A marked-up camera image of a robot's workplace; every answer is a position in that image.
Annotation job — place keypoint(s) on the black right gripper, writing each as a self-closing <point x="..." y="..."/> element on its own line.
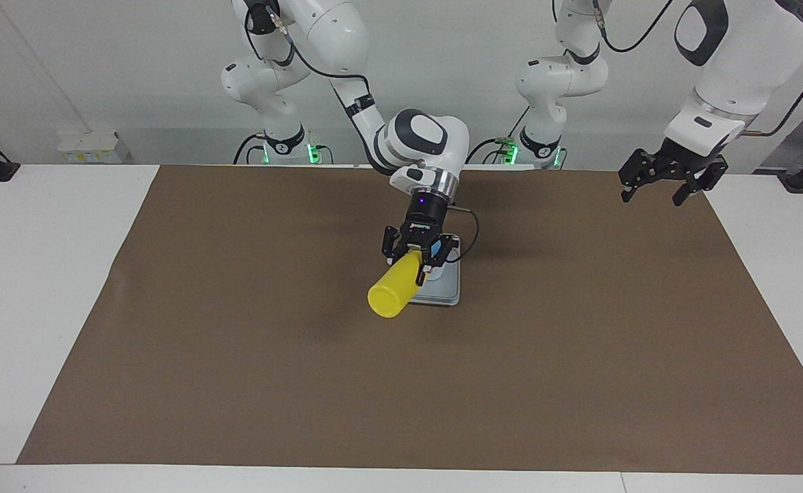
<point x="423" y="222"/>

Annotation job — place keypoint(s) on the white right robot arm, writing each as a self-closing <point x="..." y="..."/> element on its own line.
<point x="333" y="27"/>

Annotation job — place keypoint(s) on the silver digital kitchen scale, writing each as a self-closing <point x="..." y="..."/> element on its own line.
<point x="442" y="293"/>

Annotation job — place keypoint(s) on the white wall outlet box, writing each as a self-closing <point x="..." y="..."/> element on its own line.
<point x="90" y="147"/>

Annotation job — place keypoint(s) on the light blue paper cup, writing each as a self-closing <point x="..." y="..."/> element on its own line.
<point x="433" y="250"/>

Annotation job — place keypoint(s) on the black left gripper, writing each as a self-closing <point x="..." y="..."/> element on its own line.
<point x="678" y="166"/>

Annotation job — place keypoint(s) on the yellow squeeze seasoning bottle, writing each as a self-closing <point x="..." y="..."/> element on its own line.
<point x="394" y="291"/>

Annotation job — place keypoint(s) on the brown table mat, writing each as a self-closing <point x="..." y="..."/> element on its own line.
<point x="237" y="342"/>

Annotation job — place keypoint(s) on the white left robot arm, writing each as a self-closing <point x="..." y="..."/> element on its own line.
<point x="736" y="61"/>

